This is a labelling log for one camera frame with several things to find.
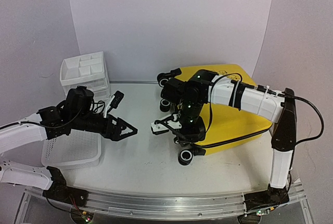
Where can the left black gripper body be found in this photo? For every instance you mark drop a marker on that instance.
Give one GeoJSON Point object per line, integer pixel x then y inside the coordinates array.
{"type": "Point", "coordinates": [104, 131]}

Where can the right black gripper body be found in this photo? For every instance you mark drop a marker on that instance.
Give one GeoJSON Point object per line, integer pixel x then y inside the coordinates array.
{"type": "Point", "coordinates": [187, 136]}

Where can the yellow Pikachu hard-shell suitcase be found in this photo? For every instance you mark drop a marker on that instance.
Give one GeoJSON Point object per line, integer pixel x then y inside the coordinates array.
{"type": "Point", "coordinates": [226, 127]}

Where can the white perforated plastic basket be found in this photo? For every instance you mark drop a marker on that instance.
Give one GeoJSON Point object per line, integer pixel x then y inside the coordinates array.
{"type": "Point", "coordinates": [79, 149]}

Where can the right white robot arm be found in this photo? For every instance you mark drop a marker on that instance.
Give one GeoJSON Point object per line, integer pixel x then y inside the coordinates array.
{"type": "Point", "coordinates": [207, 87]}

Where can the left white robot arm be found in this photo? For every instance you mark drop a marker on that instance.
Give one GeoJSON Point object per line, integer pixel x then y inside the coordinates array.
{"type": "Point", "coordinates": [76, 112]}

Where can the white plastic drawer organizer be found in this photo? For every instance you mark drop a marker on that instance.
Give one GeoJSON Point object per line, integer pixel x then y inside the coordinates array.
{"type": "Point", "coordinates": [87, 70]}

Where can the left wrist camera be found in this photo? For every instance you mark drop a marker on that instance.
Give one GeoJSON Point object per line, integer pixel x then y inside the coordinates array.
{"type": "Point", "coordinates": [113, 102]}

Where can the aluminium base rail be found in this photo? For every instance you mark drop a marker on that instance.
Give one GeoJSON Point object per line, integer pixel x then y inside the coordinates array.
{"type": "Point", "coordinates": [98, 207]}

